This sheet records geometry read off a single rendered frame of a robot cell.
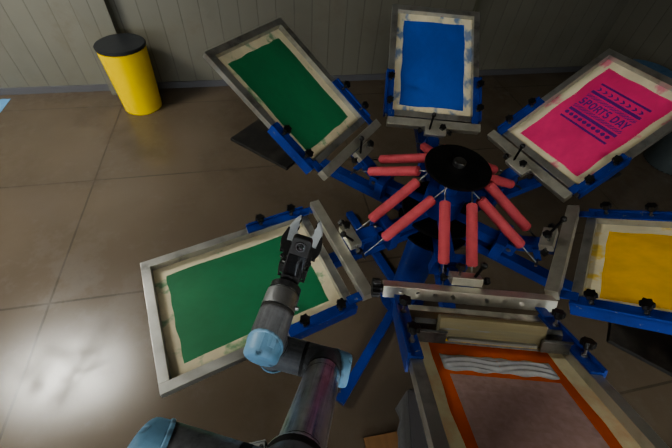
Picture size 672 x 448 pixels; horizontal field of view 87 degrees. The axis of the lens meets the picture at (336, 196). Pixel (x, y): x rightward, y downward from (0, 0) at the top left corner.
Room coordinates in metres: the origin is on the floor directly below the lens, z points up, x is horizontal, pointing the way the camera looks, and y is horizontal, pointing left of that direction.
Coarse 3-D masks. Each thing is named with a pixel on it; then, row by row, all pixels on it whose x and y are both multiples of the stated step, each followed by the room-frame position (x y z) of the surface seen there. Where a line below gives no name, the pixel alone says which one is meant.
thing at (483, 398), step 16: (432, 352) 0.43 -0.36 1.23; (448, 352) 0.44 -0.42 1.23; (464, 352) 0.44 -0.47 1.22; (480, 352) 0.45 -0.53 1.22; (448, 384) 0.32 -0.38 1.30; (464, 384) 0.32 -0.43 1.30; (480, 384) 0.33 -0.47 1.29; (496, 384) 0.33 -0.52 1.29; (448, 400) 0.27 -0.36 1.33; (464, 400) 0.27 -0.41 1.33; (480, 400) 0.28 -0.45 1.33; (496, 400) 0.28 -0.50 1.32; (512, 400) 0.29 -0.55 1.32; (464, 416) 0.23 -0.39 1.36; (480, 416) 0.23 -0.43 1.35; (496, 416) 0.24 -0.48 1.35; (512, 416) 0.24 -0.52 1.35; (464, 432) 0.19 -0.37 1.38; (480, 432) 0.19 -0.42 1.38; (496, 432) 0.19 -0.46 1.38; (512, 432) 0.20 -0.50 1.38; (528, 432) 0.20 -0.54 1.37
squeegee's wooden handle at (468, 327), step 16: (448, 320) 0.52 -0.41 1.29; (464, 320) 0.52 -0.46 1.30; (480, 320) 0.52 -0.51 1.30; (496, 320) 0.53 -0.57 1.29; (512, 320) 0.54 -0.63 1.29; (464, 336) 0.48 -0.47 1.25; (480, 336) 0.49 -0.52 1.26; (496, 336) 0.49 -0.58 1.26; (512, 336) 0.50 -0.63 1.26; (528, 336) 0.50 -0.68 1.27; (544, 336) 0.50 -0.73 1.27
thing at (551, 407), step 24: (528, 360) 0.44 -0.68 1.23; (552, 360) 0.44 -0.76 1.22; (528, 384) 0.34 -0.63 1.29; (552, 384) 0.35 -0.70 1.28; (528, 408) 0.27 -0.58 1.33; (552, 408) 0.27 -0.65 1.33; (576, 408) 0.28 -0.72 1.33; (552, 432) 0.21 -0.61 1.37; (576, 432) 0.21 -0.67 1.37; (600, 432) 0.22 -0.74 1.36
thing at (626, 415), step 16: (528, 320) 0.61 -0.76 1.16; (416, 368) 0.35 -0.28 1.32; (576, 368) 0.42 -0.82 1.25; (416, 384) 0.30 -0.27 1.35; (592, 384) 0.36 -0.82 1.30; (608, 384) 0.35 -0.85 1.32; (432, 400) 0.25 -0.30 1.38; (608, 400) 0.31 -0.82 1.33; (624, 400) 0.31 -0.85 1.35; (432, 416) 0.21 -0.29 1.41; (624, 416) 0.26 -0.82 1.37; (640, 416) 0.26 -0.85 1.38; (432, 432) 0.17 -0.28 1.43; (640, 432) 0.22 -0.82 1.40
